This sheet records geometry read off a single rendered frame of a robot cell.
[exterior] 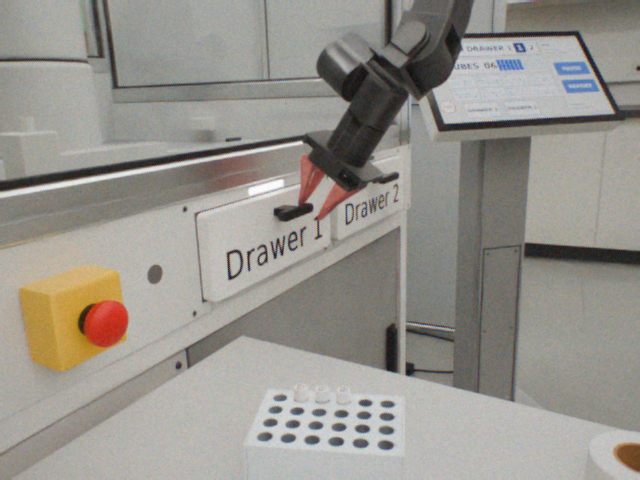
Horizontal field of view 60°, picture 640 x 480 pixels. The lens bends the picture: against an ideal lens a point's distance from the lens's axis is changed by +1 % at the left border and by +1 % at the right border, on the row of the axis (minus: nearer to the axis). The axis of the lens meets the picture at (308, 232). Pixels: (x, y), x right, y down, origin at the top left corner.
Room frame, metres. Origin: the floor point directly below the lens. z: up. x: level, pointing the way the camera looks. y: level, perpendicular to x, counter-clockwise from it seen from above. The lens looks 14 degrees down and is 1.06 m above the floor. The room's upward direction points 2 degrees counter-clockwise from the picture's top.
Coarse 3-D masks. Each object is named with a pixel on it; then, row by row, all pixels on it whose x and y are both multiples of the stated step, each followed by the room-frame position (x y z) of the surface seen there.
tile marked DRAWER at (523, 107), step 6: (504, 102) 1.41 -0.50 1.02; (510, 102) 1.42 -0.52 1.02; (516, 102) 1.42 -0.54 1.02; (522, 102) 1.42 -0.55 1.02; (528, 102) 1.43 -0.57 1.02; (534, 102) 1.43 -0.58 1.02; (510, 108) 1.40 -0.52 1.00; (516, 108) 1.41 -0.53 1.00; (522, 108) 1.41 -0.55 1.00; (528, 108) 1.41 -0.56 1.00; (534, 108) 1.42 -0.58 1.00; (510, 114) 1.39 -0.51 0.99; (516, 114) 1.39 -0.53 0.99; (522, 114) 1.40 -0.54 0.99; (528, 114) 1.40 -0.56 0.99; (534, 114) 1.40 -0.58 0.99; (540, 114) 1.41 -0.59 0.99
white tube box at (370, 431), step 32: (256, 416) 0.41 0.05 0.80; (288, 416) 0.41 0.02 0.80; (320, 416) 0.41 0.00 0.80; (352, 416) 0.41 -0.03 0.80; (384, 416) 0.41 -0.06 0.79; (256, 448) 0.37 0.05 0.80; (288, 448) 0.37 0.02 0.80; (320, 448) 0.37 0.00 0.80; (352, 448) 0.37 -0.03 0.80; (384, 448) 0.38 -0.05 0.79
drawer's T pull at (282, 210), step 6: (306, 204) 0.75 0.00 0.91; (312, 204) 0.76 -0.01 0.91; (276, 210) 0.73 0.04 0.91; (282, 210) 0.73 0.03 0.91; (288, 210) 0.71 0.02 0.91; (294, 210) 0.72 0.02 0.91; (300, 210) 0.73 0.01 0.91; (306, 210) 0.74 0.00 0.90; (312, 210) 0.75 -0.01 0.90; (282, 216) 0.70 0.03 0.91; (288, 216) 0.70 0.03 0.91; (294, 216) 0.71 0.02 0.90
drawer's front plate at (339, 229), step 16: (384, 160) 1.07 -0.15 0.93; (400, 160) 1.12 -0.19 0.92; (400, 176) 1.12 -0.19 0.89; (368, 192) 0.99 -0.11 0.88; (384, 192) 1.05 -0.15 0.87; (400, 192) 1.12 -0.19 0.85; (336, 208) 0.89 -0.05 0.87; (368, 208) 0.99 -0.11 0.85; (384, 208) 1.05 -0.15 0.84; (400, 208) 1.12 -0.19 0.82; (336, 224) 0.89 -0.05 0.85; (352, 224) 0.94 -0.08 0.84; (368, 224) 0.99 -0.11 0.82
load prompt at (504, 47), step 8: (504, 40) 1.56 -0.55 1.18; (512, 40) 1.57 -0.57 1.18; (520, 40) 1.57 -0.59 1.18; (528, 40) 1.58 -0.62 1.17; (464, 48) 1.52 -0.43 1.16; (472, 48) 1.52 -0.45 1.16; (480, 48) 1.53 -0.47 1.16; (488, 48) 1.53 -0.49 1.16; (496, 48) 1.54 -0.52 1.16; (504, 48) 1.54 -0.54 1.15; (512, 48) 1.55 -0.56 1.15; (520, 48) 1.55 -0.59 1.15; (528, 48) 1.56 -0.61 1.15; (536, 48) 1.56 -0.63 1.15; (464, 56) 1.50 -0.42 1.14; (472, 56) 1.50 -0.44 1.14; (480, 56) 1.51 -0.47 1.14
